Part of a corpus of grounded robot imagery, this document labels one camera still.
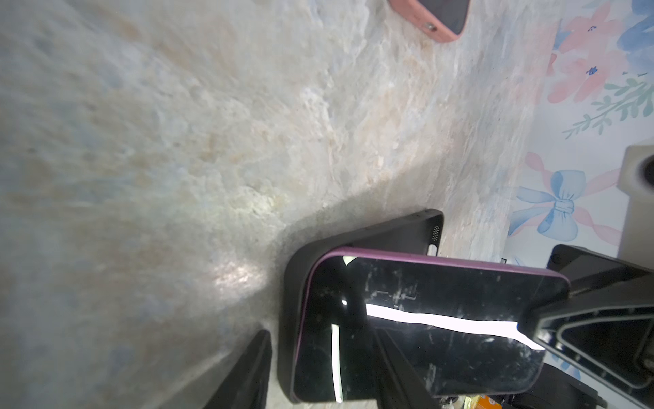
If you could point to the black phone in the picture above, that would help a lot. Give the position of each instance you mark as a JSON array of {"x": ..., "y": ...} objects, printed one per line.
[
  {"x": 455, "y": 321},
  {"x": 451, "y": 13}
]

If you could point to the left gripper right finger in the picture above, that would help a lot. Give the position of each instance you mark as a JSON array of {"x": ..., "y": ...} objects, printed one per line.
[{"x": 397, "y": 384}]

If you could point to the pink phone case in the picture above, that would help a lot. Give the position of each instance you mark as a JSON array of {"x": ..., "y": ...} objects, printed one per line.
[{"x": 419, "y": 16}]

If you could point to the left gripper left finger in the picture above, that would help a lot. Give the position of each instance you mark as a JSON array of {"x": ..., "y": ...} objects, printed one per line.
[{"x": 246, "y": 385}]

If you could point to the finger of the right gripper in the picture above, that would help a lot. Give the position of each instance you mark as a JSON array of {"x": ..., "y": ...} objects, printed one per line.
[
  {"x": 589, "y": 271},
  {"x": 607, "y": 333}
]

